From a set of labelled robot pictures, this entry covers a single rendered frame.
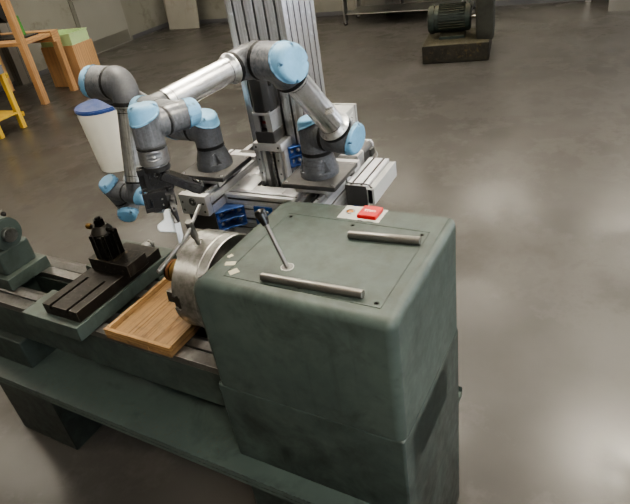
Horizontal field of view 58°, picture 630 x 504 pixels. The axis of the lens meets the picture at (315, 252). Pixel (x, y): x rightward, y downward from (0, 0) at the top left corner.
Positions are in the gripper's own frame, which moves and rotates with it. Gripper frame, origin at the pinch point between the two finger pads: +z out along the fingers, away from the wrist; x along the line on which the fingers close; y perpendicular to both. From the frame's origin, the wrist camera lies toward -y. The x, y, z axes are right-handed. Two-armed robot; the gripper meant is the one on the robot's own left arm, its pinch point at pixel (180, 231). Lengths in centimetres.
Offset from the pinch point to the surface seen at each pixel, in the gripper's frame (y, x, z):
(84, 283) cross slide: 38, -55, 37
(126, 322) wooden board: 26, -35, 46
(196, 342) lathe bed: 3, -15, 48
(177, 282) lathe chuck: 4.2, -6.0, 18.6
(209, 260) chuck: -6.1, -3.0, 12.2
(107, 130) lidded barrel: 46, -427, 74
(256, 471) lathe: -6, 15, 81
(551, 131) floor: -332, -269, 103
